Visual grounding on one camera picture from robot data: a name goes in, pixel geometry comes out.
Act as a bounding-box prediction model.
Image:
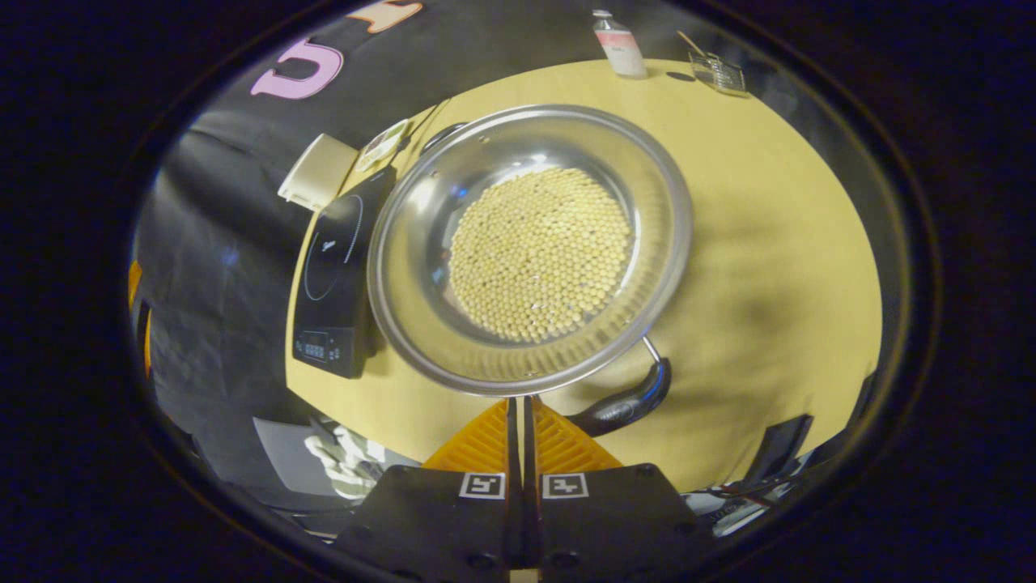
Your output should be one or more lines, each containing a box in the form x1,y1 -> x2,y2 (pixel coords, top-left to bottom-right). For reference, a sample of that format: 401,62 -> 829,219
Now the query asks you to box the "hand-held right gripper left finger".
336,397 -> 520,582

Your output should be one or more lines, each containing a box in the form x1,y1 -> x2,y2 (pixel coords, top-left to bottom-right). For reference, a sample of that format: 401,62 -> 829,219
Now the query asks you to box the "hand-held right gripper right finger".
523,396 -> 714,583

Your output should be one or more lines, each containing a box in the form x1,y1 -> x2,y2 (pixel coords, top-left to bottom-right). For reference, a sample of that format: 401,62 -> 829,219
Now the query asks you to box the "black induction cooktop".
291,165 -> 398,381

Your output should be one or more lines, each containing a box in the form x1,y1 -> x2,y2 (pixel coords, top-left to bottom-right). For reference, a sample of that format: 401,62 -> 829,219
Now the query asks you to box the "steel pot with black handles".
367,103 -> 695,439

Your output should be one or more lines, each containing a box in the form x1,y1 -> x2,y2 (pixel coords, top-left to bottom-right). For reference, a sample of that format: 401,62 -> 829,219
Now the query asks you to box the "white patterned cloth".
304,424 -> 389,501

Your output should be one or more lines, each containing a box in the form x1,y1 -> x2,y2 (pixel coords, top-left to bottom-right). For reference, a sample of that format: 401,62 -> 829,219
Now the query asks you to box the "grey flat panel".
253,416 -> 341,496

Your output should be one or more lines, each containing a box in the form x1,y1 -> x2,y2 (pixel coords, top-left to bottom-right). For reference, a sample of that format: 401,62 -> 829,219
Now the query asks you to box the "dark slanted panel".
740,414 -> 815,488

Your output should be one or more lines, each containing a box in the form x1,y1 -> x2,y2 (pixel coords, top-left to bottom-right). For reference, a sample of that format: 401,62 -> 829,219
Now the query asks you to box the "white toaster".
278,134 -> 360,214

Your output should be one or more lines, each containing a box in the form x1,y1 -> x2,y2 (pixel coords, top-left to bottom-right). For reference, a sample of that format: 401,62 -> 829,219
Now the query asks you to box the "small glass jar with stick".
677,30 -> 750,99

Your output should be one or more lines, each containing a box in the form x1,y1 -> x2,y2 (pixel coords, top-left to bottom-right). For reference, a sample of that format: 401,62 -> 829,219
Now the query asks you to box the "small clear bottle pink label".
590,9 -> 649,80

